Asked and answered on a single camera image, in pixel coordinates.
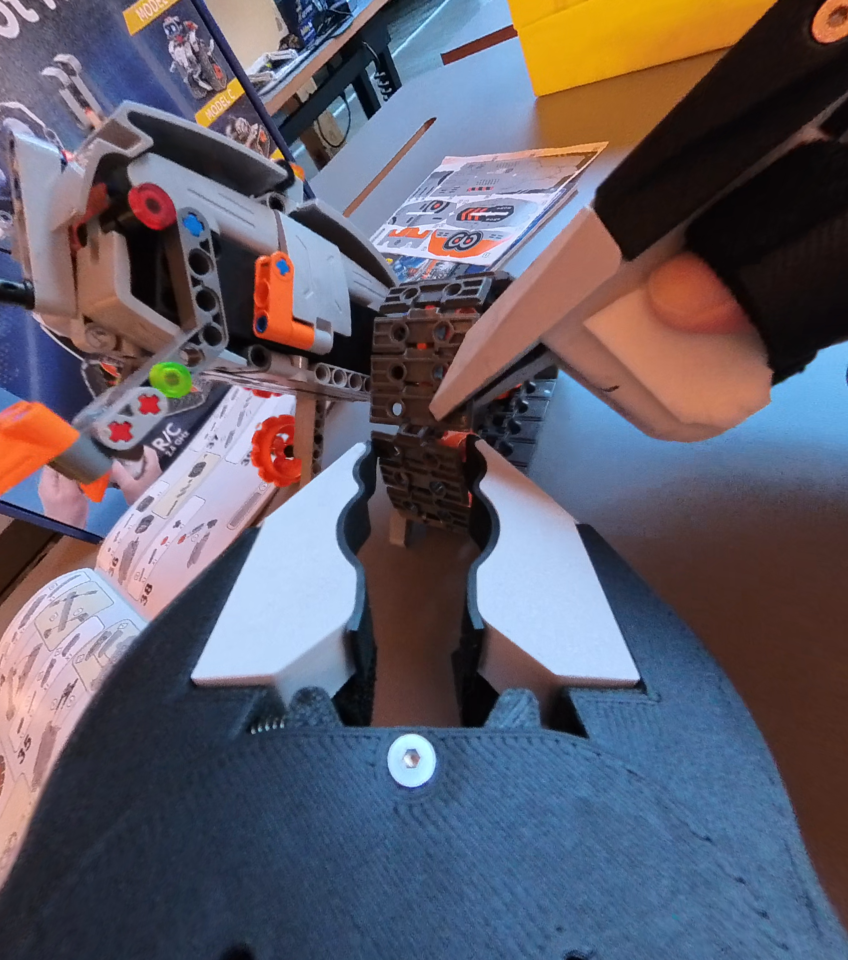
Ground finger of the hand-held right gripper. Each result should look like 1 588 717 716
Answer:
428 207 625 421
461 341 561 414

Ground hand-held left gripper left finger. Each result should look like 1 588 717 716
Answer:
191 442 380 727

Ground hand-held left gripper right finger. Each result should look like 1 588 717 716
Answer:
456 439 642 727

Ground dark grey toy track belt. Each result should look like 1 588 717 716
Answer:
368 271 561 537

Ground grey orange block toy robot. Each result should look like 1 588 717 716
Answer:
0 101 395 519

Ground grey desk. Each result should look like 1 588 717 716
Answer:
0 30 848 960

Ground person's right hand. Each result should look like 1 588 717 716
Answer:
647 253 848 421

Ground sticker sheet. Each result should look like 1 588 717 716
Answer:
368 142 609 271

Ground open instruction booklet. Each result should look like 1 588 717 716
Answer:
0 382 301 901

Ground yellow storage bin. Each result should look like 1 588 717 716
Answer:
506 0 779 99

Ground background work table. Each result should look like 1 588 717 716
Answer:
244 0 404 162

